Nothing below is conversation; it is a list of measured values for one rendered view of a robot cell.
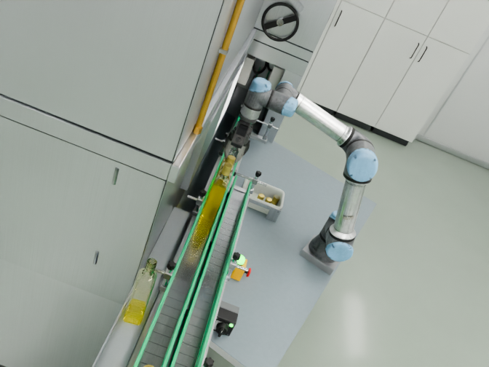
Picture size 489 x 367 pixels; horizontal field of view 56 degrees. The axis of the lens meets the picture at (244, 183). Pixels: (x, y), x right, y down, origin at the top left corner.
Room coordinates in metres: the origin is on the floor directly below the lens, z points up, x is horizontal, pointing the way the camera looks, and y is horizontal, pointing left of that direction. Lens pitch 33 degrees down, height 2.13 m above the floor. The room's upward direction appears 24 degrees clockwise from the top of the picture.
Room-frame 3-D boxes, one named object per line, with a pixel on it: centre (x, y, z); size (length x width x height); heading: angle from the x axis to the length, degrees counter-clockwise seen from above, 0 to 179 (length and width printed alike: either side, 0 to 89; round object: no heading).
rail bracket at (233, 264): (1.28, -0.10, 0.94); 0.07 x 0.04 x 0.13; 94
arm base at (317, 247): (1.81, -0.48, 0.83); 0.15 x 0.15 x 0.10
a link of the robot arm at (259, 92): (1.65, 0.09, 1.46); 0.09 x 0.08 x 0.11; 94
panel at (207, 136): (2.00, 0.25, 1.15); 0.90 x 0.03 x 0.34; 4
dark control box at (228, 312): (1.17, -0.13, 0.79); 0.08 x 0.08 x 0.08; 4
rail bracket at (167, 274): (1.10, 0.13, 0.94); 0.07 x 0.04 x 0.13; 94
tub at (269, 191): (2.00, -0.11, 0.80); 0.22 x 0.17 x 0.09; 94
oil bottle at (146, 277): (0.95, 0.15, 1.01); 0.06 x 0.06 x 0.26; 10
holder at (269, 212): (1.99, -0.08, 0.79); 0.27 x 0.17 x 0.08; 94
